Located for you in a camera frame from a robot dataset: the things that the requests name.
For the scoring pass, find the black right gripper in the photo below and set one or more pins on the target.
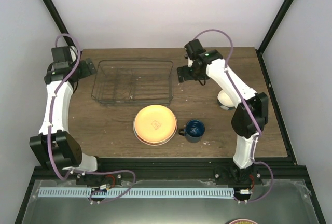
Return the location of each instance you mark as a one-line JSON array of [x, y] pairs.
[[187, 75]]

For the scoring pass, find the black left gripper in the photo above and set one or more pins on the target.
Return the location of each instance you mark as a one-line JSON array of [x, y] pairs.
[[85, 71]]

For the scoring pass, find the white and blue bowl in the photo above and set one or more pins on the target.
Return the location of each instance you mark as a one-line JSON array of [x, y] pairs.
[[224, 101]]

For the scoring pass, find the dark blue ceramic mug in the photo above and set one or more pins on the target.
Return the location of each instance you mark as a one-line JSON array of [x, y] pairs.
[[193, 131]]

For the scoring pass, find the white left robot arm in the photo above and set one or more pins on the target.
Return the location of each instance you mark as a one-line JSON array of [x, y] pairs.
[[54, 147]]

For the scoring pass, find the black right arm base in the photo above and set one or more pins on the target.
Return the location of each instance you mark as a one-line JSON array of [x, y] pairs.
[[231, 174]]

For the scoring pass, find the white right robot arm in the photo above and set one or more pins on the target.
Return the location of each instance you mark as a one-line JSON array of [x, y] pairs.
[[251, 108]]

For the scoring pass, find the orange plate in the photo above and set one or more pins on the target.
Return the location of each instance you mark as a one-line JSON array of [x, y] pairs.
[[155, 112]]

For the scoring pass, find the pink plate underneath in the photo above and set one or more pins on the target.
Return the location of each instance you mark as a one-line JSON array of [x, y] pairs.
[[154, 132]]

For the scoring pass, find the clear acrylic sheet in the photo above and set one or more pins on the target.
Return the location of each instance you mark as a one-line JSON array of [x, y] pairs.
[[284, 201]]

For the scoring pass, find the pink round object at bottom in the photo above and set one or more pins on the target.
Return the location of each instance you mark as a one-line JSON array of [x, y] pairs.
[[242, 221]]

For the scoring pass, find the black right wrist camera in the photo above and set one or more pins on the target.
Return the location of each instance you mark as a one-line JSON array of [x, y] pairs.
[[193, 49]]

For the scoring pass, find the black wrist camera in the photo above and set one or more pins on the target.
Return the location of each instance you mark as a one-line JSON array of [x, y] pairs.
[[193, 49], [62, 57]]

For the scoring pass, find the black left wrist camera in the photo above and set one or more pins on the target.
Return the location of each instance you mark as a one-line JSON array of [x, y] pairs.
[[62, 57]]

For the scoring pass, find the black aluminium frame post left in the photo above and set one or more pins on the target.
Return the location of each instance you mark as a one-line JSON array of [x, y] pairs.
[[55, 16]]

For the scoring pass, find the black aluminium frame post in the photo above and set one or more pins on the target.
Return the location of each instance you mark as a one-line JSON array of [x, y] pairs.
[[281, 13], [55, 16]]

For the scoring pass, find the light blue slotted cable duct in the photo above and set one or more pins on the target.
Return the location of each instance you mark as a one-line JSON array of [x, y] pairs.
[[73, 192]]

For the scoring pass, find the black front frame rail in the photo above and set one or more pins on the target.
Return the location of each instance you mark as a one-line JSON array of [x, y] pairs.
[[197, 168]]

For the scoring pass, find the black aluminium frame post right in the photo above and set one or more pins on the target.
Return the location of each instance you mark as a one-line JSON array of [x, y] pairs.
[[281, 13]]

